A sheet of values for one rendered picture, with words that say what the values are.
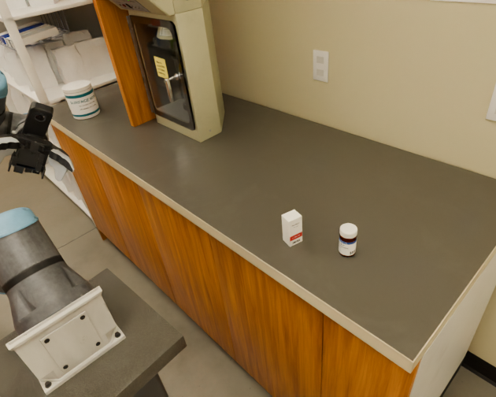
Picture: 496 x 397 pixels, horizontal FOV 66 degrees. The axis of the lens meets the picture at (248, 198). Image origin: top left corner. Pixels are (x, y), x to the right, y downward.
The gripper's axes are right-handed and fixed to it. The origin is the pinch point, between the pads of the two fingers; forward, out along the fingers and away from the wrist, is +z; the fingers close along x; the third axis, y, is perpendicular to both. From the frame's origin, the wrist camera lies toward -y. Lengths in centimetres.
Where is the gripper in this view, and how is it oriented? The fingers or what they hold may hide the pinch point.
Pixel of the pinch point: (35, 158)
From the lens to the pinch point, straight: 88.6
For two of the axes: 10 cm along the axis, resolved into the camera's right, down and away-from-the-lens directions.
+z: 4.6, 4.0, -7.9
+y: -4.0, 8.9, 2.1
